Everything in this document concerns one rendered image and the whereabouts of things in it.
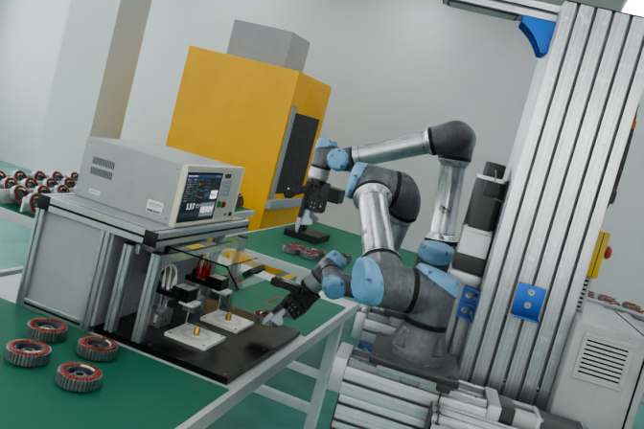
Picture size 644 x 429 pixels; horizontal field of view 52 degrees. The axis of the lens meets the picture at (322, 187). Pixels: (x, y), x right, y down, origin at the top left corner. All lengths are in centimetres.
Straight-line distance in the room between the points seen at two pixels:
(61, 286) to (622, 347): 164
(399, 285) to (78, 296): 105
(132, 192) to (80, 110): 401
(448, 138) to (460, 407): 87
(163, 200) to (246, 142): 379
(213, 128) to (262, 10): 242
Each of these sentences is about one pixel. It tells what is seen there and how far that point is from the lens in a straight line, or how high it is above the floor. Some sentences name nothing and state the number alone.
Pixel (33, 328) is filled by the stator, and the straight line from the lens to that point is 210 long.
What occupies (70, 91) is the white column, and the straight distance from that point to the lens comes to 630.
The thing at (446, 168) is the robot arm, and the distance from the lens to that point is 232.
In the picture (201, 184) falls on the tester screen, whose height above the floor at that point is 126.
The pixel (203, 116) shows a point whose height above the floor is 136.
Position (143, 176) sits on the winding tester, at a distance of 222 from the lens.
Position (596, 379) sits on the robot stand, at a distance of 193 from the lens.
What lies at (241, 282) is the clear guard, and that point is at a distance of 207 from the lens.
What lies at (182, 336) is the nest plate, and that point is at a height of 78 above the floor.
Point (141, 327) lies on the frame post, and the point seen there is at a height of 82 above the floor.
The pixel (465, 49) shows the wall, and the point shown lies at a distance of 744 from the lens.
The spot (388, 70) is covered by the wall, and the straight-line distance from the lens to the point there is 753.
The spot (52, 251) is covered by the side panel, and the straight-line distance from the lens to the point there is 228.
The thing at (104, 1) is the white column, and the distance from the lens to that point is 623.
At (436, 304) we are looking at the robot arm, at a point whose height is 119.
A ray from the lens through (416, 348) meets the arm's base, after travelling 171.
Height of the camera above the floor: 155
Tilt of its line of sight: 5 degrees down
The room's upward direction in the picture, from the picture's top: 15 degrees clockwise
